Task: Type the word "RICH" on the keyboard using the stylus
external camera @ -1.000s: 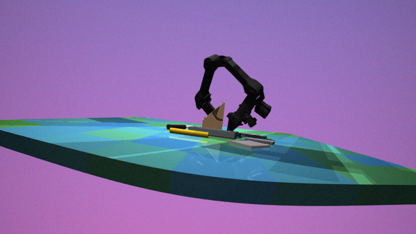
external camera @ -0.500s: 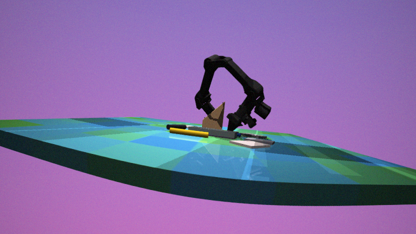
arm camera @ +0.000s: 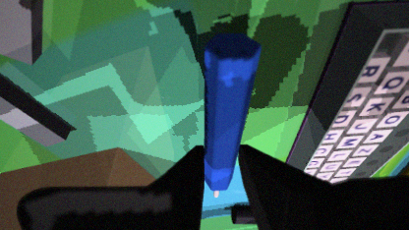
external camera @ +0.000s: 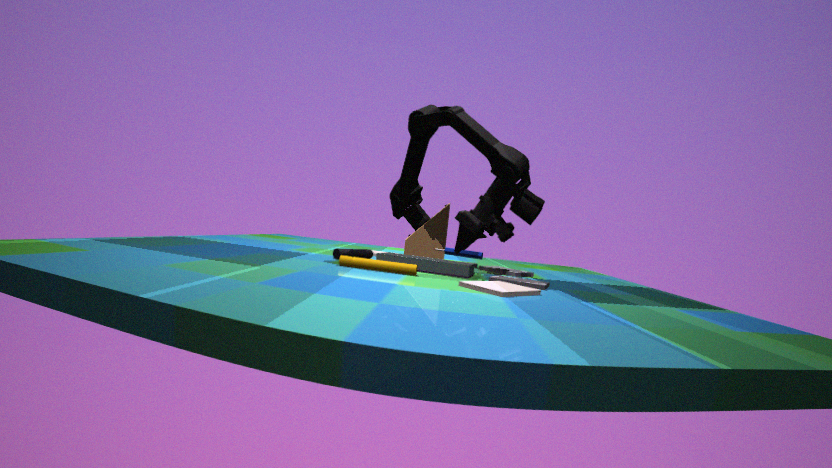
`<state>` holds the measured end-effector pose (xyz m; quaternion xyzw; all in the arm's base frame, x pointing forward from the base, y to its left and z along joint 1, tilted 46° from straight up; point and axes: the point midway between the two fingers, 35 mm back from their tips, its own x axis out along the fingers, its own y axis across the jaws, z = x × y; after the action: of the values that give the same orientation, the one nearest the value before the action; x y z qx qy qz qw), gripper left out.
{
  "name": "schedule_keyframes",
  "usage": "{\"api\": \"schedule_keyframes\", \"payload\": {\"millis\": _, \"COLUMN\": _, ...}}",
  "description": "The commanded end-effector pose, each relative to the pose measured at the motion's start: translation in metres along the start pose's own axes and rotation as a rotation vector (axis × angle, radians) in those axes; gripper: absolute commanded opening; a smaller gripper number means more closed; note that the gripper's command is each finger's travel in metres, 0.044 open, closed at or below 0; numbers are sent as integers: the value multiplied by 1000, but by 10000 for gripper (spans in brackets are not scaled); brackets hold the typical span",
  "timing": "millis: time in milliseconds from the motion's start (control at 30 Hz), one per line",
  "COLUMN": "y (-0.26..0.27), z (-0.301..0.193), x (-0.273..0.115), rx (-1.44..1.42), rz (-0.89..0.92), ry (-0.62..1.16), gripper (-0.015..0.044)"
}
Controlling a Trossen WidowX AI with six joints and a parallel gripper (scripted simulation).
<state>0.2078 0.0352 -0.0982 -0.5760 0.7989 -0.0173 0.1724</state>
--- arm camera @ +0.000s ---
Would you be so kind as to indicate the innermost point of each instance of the blue stylus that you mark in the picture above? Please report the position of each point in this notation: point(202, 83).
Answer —
point(230, 65)

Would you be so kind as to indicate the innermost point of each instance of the grey keyboard with keys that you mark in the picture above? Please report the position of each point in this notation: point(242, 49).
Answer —
point(358, 117)

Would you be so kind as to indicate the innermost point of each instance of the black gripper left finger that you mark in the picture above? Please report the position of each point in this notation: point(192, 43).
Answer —
point(174, 201)

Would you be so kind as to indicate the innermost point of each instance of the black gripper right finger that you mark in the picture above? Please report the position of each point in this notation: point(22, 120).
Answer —
point(283, 197)

